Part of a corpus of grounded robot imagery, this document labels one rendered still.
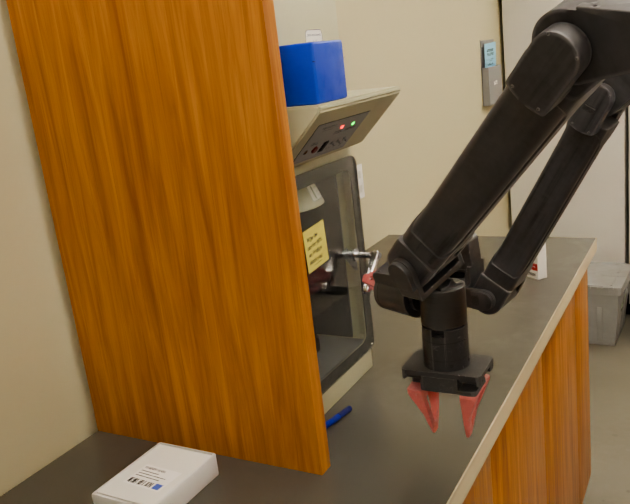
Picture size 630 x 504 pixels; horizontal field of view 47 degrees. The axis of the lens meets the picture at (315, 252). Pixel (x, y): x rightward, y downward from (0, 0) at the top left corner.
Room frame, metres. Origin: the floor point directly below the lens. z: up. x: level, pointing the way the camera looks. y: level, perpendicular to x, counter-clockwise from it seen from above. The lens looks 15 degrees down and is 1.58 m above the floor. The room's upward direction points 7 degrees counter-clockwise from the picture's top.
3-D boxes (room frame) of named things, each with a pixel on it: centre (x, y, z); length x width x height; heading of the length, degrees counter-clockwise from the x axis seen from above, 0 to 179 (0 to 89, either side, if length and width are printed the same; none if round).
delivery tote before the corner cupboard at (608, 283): (3.65, -1.31, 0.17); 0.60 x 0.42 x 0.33; 58
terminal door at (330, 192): (1.27, -0.02, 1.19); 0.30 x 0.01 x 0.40; 149
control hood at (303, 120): (1.24, -0.06, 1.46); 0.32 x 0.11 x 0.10; 150
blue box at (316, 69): (1.16, -0.01, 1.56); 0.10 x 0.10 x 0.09; 60
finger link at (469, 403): (0.84, -0.16, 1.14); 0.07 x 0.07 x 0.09; 60
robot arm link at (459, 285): (0.85, -0.15, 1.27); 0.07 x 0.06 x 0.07; 35
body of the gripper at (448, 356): (0.84, -0.15, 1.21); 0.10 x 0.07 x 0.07; 60
